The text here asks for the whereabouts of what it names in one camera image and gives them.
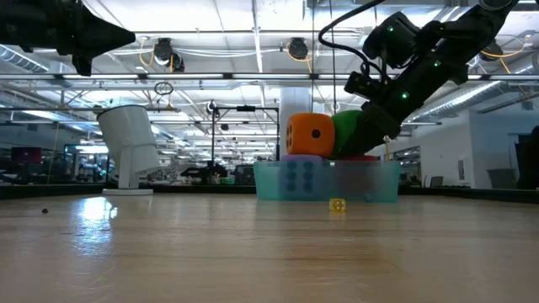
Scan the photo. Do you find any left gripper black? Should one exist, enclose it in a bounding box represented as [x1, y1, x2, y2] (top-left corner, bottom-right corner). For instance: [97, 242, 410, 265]
[29, 0, 136, 77]

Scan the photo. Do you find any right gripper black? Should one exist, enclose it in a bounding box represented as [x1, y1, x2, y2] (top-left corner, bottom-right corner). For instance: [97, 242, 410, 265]
[335, 71, 426, 160]

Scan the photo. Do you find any green foam die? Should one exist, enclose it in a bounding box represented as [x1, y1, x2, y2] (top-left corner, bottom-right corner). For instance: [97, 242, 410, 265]
[331, 109, 367, 160]

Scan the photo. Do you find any red foam die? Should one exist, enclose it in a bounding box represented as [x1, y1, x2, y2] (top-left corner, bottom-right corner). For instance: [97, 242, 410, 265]
[336, 154, 380, 197]

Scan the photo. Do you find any orange foam die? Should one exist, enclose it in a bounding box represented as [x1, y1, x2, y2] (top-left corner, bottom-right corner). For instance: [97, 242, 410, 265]
[286, 112, 337, 159]

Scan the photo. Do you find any purple foam die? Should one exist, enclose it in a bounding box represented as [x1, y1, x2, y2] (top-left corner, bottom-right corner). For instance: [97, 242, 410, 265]
[279, 154, 326, 201]

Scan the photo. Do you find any small yellow die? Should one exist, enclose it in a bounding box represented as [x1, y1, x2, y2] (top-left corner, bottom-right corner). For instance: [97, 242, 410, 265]
[328, 197, 348, 214]

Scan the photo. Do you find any teal translucent plastic bin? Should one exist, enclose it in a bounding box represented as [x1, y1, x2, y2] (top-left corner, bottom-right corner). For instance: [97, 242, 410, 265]
[253, 159, 402, 204]

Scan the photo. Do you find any grey waste bin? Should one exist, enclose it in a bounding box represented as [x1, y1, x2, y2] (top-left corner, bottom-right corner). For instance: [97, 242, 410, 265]
[487, 167, 520, 190]

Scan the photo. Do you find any red display screen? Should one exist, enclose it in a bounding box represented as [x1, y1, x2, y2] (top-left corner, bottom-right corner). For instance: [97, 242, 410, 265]
[10, 146, 43, 165]

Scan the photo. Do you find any dark computer monitor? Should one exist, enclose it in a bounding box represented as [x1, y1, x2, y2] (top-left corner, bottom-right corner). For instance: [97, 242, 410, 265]
[515, 125, 539, 190]

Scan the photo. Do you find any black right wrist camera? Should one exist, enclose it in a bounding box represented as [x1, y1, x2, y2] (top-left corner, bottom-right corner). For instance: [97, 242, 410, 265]
[344, 71, 382, 100]

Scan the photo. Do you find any black cable reel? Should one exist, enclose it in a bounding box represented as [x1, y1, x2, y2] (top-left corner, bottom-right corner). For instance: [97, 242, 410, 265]
[152, 37, 185, 73]
[479, 40, 503, 63]
[287, 37, 311, 61]

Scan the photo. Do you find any thin black cable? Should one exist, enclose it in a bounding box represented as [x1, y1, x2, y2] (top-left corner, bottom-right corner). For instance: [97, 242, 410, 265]
[328, 0, 339, 114]
[310, 0, 316, 92]

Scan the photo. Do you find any white camera on table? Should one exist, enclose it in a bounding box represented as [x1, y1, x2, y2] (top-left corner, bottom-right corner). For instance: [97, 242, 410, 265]
[96, 104, 163, 197]

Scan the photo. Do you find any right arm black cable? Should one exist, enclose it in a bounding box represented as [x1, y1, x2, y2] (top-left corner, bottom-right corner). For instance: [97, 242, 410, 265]
[318, 0, 387, 79]

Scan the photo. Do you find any black gantry frame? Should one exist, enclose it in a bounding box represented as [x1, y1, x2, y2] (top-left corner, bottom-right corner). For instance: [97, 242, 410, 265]
[209, 99, 281, 169]

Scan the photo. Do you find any black aluminium table frame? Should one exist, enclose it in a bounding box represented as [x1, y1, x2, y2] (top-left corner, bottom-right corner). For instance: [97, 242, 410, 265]
[0, 183, 539, 205]

